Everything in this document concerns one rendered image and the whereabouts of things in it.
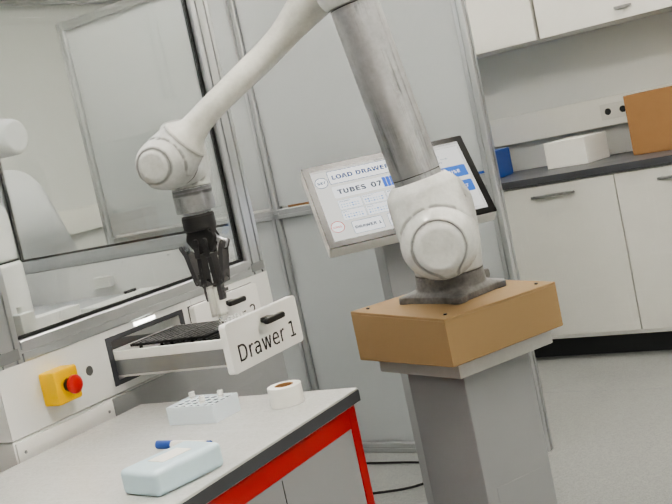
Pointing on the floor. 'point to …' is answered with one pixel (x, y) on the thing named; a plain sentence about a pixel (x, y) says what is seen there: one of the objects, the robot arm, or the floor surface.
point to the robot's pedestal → (482, 428)
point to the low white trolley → (119, 427)
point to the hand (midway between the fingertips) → (216, 300)
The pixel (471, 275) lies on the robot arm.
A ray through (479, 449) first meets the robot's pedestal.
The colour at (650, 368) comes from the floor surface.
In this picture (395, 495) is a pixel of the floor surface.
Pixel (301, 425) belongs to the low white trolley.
